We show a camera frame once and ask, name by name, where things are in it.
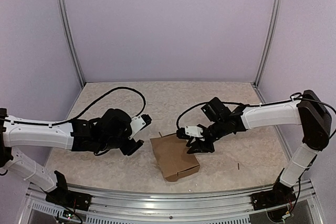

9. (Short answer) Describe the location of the brown cardboard paper box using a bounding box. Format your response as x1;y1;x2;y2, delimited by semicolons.
150;134;200;182

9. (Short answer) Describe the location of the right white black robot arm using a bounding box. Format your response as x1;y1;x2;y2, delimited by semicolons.
176;90;335;205

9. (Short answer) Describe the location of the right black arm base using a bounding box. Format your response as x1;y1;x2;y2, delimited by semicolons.
250;187;297;210

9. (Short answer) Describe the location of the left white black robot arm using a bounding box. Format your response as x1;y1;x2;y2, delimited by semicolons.
1;109;152;206

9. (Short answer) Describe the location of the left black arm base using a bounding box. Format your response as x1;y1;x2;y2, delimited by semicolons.
45;188;92;211

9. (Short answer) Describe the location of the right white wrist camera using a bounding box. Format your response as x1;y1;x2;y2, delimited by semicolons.
176;126;204;140

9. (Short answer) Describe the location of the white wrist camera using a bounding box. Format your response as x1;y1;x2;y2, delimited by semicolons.
176;126;204;140
129;114;152;139

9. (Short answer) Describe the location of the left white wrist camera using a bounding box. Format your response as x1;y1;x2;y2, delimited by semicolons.
129;114;152;139

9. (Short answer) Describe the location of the front aluminium frame rail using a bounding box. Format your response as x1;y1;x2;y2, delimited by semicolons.
15;180;327;223

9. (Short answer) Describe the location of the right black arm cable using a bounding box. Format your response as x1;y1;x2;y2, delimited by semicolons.
175;92;336;141

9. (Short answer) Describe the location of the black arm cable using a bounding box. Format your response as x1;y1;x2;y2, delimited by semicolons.
0;87;146;156
175;92;336;141

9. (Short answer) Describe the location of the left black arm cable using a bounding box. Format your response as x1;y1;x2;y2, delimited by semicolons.
0;87;146;156

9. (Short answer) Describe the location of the right aluminium frame post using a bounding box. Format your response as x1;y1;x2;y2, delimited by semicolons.
253;0;281;89

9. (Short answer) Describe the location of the aluminium frame post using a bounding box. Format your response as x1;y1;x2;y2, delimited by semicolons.
57;0;86;89
253;0;281;89

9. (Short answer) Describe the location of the left aluminium frame post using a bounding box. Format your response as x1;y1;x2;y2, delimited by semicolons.
57;0;86;89

